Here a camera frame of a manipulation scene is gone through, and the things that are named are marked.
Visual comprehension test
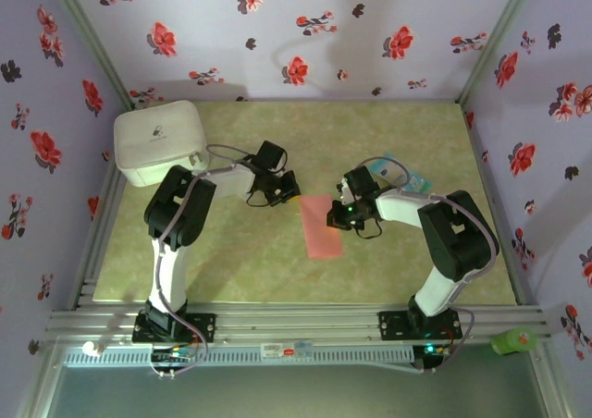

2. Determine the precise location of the pink paper sheet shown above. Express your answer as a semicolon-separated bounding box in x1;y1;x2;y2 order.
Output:
298;194;344;260

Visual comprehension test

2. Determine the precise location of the blue snack sachet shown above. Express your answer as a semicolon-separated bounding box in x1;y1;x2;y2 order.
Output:
383;153;433;195

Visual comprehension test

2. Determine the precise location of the white zippered storage case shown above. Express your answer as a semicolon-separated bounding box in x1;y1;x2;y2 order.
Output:
113;100;210;189

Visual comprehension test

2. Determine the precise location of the white label sticker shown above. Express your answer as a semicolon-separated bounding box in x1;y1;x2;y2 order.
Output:
261;342;314;359

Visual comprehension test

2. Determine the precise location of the small circuit board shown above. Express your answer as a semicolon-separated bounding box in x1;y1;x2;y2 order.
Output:
151;345;198;363
413;342;452;372

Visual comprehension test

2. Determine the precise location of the green cup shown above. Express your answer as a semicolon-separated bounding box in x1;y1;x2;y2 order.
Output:
490;327;538;356

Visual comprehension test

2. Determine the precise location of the aluminium mounting rail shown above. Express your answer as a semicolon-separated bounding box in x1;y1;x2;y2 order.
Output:
45;302;554;345

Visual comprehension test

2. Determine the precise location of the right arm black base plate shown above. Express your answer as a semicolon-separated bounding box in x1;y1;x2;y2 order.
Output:
377;310;463;343

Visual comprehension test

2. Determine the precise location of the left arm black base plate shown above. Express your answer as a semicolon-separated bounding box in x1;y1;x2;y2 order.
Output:
132;313;217;344

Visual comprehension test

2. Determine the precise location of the grey slotted cable duct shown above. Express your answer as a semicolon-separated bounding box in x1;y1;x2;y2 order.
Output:
62;346;415;368

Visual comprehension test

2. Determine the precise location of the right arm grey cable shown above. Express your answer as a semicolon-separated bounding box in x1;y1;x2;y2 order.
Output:
355;156;500;375

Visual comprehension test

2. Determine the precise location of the aluminium frame post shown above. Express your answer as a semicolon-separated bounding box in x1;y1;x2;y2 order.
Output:
43;0;135;109
455;0;542;105

